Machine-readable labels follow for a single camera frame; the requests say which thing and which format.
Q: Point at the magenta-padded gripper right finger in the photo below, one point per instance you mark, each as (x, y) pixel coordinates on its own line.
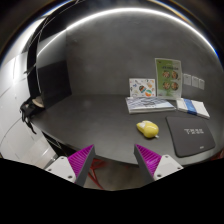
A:
(150, 161)

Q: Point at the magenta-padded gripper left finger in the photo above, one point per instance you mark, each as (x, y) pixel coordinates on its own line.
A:
(80, 160)

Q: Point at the yellow computer mouse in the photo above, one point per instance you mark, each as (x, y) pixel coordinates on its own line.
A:
(148, 129)

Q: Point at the dark grey mouse pad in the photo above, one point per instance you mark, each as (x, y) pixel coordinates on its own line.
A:
(190, 136)

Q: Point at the grey striped book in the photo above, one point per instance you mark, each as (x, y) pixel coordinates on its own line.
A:
(148, 104)

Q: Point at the white and blue book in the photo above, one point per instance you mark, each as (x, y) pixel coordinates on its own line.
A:
(193, 108)

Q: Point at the black bag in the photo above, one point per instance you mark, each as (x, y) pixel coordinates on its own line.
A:
(28, 111)

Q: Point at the white colourful sticker card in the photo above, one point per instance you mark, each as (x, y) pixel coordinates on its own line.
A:
(142, 87)

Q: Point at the green menu stand sign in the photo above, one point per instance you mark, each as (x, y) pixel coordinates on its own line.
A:
(168, 78)

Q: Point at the white ceiling light strip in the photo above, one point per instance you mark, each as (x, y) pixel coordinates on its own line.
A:
(133, 9)

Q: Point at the white wall socket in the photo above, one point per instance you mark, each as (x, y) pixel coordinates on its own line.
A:
(201, 83)
(195, 81)
(187, 79)

